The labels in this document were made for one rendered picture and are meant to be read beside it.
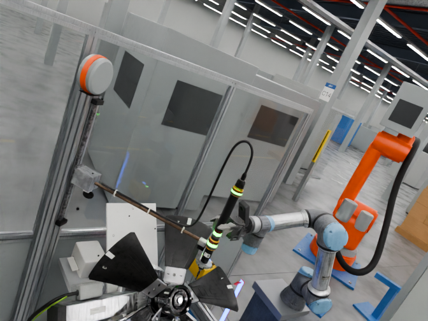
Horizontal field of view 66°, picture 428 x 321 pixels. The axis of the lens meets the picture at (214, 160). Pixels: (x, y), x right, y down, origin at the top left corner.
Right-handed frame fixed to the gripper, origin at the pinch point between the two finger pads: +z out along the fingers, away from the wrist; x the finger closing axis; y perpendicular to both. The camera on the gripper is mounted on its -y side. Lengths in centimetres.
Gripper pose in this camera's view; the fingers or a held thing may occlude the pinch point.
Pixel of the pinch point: (216, 222)
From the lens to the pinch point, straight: 132.2
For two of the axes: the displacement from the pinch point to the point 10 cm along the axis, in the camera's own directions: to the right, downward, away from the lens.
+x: -5.7, -4.7, 6.7
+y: -3.8, 8.8, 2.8
